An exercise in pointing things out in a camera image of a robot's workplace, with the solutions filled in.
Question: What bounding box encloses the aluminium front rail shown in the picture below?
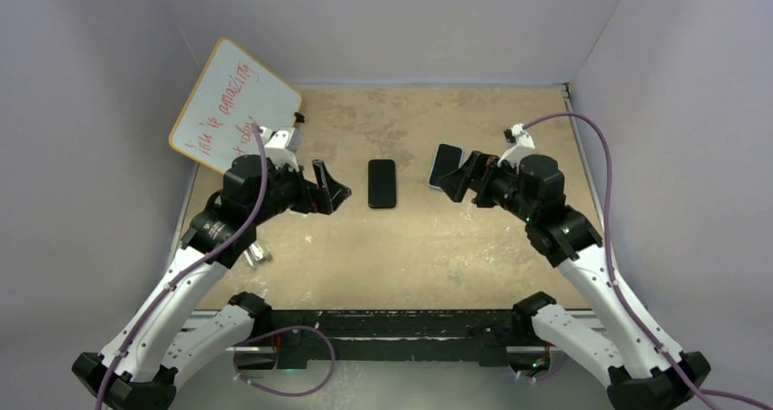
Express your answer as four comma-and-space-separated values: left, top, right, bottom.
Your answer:
234, 309, 547, 360

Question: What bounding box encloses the yellow framed whiteboard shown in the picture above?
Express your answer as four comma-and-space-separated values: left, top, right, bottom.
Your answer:
169, 37, 302, 173

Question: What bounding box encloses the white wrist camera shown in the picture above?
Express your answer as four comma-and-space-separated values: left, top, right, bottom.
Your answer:
259, 127, 302, 171
498, 123, 537, 168

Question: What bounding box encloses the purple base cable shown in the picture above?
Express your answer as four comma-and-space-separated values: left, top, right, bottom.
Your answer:
232, 324, 336, 397
514, 349, 569, 384

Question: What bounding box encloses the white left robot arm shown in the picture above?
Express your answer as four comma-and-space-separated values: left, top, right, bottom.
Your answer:
72, 155, 352, 409

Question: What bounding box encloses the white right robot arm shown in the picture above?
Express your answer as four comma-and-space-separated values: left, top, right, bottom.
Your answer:
438, 151, 711, 409

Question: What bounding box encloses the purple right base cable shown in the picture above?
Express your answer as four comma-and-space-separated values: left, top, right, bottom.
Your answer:
514, 349, 569, 384

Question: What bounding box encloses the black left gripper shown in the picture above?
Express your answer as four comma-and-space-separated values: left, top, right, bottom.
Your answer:
250, 156, 349, 225

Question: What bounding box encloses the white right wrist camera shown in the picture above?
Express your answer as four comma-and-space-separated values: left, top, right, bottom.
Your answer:
498, 123, 537, 168

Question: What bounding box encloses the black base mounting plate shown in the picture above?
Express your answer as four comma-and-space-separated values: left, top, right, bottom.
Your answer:
231, 309, 565, 374

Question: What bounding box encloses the black phone case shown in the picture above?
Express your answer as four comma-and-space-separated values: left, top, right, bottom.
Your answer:
367, 159, 398, 210

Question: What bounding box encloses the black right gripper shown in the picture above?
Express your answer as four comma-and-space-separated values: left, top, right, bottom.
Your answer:
438, 151, 538, 222

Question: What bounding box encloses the grey white small device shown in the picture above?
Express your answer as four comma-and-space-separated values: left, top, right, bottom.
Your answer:
243, 242, 273, 271

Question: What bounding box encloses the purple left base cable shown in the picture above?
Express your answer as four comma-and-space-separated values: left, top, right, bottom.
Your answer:
232, 324, 336, 397

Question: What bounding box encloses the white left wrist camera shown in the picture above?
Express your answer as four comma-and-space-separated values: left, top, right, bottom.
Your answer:
259, 127, 302, 171

